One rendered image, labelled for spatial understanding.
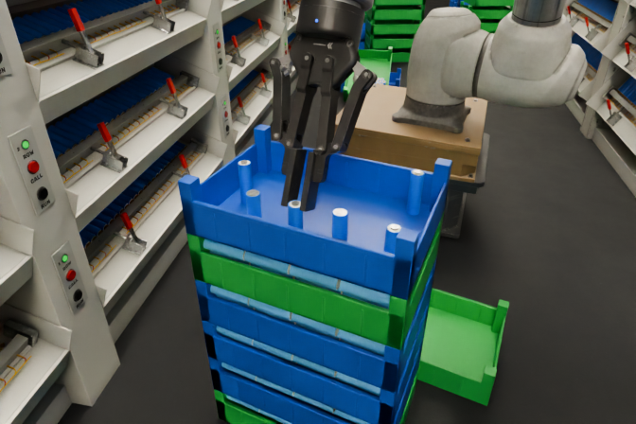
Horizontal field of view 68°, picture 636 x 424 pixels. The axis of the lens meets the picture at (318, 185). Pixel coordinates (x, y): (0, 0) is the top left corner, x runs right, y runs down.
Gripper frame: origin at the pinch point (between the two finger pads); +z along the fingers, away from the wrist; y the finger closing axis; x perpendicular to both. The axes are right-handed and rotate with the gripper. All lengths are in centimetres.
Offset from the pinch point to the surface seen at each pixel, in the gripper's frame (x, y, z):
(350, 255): 2.6, -8.3, 6.7
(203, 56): -51, 56, -19
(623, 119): -136, -54, -27
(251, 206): 1.3, 5.6, 4.6
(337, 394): -7.8, -7.3, 29.0
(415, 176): -10.9, -11.3, -2.3
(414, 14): -219, 44, -77
